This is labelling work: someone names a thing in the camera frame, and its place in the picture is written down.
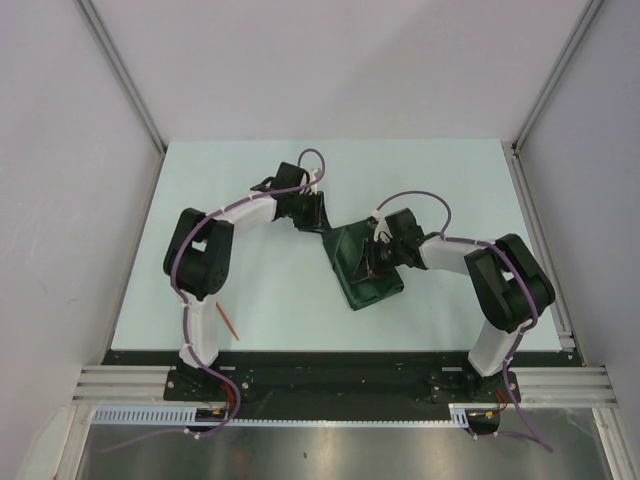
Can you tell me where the orange plastic fork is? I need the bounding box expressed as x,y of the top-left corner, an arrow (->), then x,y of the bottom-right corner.
216,301 -> 240,342

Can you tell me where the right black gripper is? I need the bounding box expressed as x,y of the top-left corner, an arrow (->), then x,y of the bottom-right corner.
351,236 -> 404,283

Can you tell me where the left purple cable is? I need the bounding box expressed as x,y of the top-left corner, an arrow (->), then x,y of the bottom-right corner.
97,148 -> 329,451

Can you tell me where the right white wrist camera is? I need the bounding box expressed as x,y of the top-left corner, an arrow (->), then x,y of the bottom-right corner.
371,210 -> 392,243

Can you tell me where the right aluminium table rail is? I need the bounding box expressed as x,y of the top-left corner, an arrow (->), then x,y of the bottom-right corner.
501,142 -> 580,352

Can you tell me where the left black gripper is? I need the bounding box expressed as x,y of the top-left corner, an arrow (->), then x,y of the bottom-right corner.
288,190 -> 331,235

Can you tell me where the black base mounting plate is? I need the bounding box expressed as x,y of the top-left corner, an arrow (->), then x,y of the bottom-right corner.
102,350 -> 582,420

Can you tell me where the front aluminium extrusion rail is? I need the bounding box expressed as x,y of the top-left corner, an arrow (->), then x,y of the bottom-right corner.
72,366 -> 617,408

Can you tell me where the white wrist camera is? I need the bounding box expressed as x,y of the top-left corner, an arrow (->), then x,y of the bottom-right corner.
303,168 -> 323,194
371,210 -> 392,243

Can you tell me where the white slotted cable duct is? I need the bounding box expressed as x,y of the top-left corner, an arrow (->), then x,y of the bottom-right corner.
92,404 -> 497,430

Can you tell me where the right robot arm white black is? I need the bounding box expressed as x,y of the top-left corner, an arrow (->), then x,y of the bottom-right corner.
346,208 -> 555,401

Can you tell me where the dark green cloth napkin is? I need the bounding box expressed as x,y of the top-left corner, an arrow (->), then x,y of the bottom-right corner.
321,218 -> 404,311

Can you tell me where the right aluminium frame post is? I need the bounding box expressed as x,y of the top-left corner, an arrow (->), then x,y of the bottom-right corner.
512,0 -> 606,151

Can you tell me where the aluminium frame post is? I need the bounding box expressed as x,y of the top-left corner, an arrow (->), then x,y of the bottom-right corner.
74,0 -> 168,154
512,0 -> 606,151

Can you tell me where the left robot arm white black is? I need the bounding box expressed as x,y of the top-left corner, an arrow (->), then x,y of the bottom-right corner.
163,162 -> 330,400

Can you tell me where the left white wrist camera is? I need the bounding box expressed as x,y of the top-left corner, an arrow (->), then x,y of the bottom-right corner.
303,168 -> 323,194

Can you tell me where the left aluminium frame post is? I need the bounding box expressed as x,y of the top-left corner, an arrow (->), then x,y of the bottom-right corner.
74,0 -> 168,154

